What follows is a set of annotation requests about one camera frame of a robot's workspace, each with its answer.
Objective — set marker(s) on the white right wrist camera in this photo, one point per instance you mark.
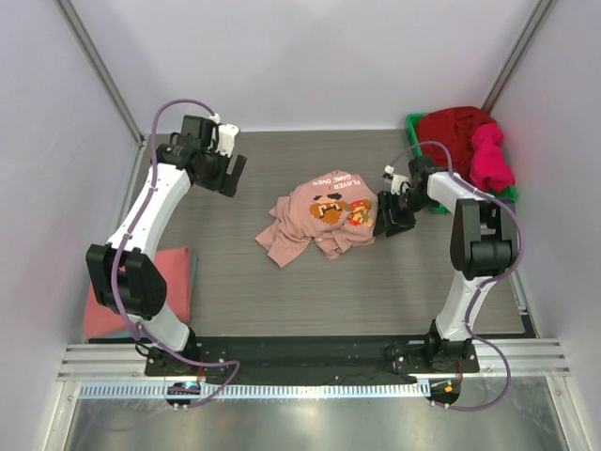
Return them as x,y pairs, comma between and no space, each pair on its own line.
399,184

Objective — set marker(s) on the folded salmon t shirt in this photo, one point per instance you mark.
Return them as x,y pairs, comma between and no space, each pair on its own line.
174,286

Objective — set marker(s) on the left aluminium corner post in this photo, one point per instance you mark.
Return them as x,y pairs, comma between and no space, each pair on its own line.
87,45

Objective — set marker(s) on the magenta t shirt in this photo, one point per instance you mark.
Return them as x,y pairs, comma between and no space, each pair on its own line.
488,169

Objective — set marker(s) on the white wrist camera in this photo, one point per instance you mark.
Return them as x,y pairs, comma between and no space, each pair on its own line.
399,184
224,136

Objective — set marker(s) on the right aluminium corner post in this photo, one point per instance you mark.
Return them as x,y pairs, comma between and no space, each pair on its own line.
524,40

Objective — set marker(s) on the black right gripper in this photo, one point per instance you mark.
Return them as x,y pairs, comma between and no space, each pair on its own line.
392,216

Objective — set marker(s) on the pink printed t shirt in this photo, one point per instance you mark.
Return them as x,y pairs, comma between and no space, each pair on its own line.
336,211

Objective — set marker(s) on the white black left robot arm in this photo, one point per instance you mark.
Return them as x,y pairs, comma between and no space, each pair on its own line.
123,273

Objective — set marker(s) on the dark red t shirt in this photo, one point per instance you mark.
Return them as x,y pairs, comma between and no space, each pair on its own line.
454,128

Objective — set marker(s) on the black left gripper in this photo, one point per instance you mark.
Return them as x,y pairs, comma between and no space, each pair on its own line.
224,184

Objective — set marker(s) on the aluminium corner post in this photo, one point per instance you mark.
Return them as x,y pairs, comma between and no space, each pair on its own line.
87,45
524,40

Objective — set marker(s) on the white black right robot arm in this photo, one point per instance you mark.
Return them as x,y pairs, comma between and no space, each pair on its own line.
484,247

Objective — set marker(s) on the aluminium front frame rail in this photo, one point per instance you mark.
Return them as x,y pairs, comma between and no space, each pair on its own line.
527,357

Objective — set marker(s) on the white slotted cable duct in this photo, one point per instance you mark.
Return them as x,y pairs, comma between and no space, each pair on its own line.
172,390

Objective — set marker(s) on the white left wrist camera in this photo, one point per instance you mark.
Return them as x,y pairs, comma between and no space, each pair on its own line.
224,136

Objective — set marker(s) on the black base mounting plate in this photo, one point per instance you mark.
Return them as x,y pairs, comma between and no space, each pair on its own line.
314,360

